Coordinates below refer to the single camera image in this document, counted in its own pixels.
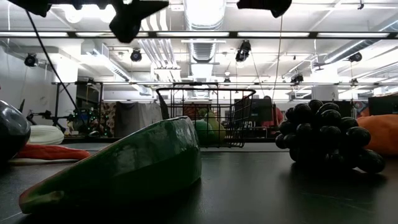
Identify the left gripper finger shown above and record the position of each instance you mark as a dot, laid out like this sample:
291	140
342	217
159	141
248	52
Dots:
126	31

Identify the yellow lemon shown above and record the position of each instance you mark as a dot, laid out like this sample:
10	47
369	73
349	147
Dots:
219	130

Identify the watermelon slice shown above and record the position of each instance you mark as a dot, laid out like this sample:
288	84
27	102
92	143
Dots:
130	168

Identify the dark grape bunch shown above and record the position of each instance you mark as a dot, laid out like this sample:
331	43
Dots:
323	137

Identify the dark purple eggplant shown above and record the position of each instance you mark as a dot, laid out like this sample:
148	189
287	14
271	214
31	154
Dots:
12	130

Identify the round orange fruit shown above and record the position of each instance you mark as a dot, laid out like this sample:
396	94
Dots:
381	133

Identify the black background robot arm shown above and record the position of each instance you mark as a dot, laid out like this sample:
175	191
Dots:
46	116

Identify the black ceiling spotlight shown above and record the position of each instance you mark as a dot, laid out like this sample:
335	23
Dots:
30	60
243	51
297	78
355	57
136	55

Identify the black overhead light bar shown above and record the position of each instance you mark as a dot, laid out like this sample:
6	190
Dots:
312	34

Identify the grey hanging cloth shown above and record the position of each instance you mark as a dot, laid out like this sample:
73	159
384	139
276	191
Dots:
136	118

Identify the patterned hanging cloth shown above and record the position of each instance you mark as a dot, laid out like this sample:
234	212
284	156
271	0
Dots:
108	119

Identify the black metal rack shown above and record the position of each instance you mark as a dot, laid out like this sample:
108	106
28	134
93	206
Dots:
57	102

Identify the black monitor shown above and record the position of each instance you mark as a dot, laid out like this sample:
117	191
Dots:
261	112

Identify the person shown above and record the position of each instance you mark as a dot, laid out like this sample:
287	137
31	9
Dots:
277	116

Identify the black tall cabinet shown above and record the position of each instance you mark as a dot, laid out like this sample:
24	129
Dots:
345	107

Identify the colourful patterned panel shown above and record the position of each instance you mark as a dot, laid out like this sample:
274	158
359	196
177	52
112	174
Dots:
360	107

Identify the black table mat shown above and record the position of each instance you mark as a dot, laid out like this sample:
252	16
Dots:
248	193

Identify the silver ventilation duct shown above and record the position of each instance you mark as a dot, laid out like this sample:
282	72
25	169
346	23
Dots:
203	49

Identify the black wall panel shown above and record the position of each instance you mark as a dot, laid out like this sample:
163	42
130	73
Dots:
384	105

